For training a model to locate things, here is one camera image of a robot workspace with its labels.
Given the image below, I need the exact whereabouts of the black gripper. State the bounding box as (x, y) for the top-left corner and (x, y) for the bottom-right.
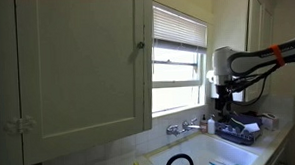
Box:
(214, 84), (236, 122)

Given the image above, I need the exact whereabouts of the steel teapot with black handle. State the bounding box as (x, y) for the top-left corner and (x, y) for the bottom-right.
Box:
(164, 153), (195, 165)

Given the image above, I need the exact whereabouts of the white kitchen sink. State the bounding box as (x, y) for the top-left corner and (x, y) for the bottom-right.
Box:
(146, 130), (261, 165)

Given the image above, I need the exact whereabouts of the dish drying rack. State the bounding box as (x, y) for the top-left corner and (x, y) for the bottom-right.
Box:
(214, 111), (265, 148)

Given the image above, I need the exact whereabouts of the brown soap bottle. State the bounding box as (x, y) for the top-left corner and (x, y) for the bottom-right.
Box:
(199, 114), (209, 135)

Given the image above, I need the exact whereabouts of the white cloth in rack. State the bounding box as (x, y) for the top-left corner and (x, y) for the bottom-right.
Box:
(243, 122), (262, 135)

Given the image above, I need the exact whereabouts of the white paper towel roll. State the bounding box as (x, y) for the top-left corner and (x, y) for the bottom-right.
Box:
(205, 69), (220, 100)

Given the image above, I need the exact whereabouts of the white tissue box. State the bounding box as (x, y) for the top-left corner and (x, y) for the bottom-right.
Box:
(260, 112), (281, 133)

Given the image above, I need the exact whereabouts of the blue dish brush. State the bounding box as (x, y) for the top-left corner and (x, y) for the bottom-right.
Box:
(208, 158), (243, 165)

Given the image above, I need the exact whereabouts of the white framed window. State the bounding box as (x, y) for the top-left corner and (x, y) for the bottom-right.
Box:
(146, 0), (213, 118)

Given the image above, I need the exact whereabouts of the white window blind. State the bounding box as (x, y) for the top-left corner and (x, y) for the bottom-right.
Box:
(151, 2), (209, 56)

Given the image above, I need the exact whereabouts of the cream cabinet door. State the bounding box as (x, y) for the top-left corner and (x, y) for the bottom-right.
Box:
(0, 0), (161, 165)

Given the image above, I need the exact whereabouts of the white ornate cabinet hinge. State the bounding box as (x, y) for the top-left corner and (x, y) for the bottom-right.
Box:
(2, 113), (40, 136)

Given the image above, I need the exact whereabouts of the chrome wall faucet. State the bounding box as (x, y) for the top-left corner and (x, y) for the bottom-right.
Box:
(165, 117), (202, 139)

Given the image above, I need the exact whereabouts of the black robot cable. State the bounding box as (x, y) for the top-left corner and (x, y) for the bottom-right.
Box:
(229, 56), (290, 107)

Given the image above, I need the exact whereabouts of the orange strap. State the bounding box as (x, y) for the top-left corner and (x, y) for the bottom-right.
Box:
(269, 43), (287, 68)

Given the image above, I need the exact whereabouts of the cream wall cabinet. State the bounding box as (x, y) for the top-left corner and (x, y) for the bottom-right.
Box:
(239, 0), (280, 103)

